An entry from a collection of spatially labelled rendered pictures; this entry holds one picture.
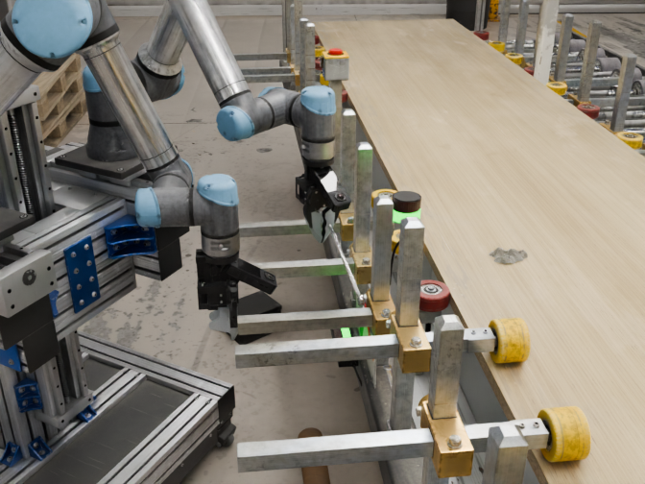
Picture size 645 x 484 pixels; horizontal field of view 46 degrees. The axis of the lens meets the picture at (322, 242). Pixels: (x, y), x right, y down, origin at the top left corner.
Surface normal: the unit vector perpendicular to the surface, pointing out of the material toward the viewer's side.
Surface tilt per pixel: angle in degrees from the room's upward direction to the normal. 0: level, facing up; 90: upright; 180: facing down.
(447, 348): 90
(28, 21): 85
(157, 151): 83
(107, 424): 0
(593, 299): 0
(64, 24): 85
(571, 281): 0
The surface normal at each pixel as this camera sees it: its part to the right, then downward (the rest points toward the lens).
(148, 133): 0.40, 0.31
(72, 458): 0.00, -0.89
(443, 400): 0.11, 0.46
